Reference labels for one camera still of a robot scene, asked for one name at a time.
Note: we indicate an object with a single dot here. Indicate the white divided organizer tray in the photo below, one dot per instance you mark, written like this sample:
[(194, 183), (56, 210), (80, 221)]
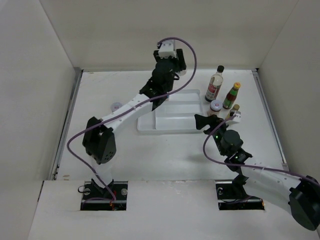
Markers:
[(175, 116)]

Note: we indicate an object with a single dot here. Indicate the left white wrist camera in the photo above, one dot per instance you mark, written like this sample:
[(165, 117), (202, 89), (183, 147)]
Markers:
[(167, 49)]

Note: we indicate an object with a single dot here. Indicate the red lid pink jar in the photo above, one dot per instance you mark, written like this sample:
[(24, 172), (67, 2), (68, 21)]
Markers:
[(215, 107)]

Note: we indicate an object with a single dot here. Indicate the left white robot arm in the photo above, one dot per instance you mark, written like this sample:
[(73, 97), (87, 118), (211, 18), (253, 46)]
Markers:
[(100, 142)]

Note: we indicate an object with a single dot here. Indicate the tall dark soy sauce bottle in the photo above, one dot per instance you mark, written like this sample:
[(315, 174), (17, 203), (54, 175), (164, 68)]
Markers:
[(215, 84)]

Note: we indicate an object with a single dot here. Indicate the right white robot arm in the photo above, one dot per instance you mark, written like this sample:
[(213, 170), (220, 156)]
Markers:
[(296, 194)]

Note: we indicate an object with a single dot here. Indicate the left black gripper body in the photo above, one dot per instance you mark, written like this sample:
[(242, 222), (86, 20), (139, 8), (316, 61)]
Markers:
[(175, 68)]

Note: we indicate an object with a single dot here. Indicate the red cap chili sauce bottle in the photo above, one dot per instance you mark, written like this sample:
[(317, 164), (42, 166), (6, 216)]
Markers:
[(231, 96)]

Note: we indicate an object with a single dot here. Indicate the small yellow label bottle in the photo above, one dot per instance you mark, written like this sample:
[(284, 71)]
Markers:
[(234, 110)]

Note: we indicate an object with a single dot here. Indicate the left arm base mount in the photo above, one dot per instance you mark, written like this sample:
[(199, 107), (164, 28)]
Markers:
[(96, 198)]

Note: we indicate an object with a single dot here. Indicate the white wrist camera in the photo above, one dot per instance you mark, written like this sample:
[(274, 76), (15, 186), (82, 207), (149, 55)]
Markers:
[(167, 49), (234, 117)]

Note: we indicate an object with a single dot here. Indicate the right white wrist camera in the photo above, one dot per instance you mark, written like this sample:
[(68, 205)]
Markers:
[(234, 117)]

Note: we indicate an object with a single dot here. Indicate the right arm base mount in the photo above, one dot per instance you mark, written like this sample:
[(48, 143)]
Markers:
[(231, 196)]

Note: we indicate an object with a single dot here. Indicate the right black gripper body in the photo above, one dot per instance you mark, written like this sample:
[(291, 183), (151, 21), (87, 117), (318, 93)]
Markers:
[(217, 135)]

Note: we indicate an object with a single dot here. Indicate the pink label spice jar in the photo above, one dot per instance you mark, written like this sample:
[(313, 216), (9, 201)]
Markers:
[(182, 73)]

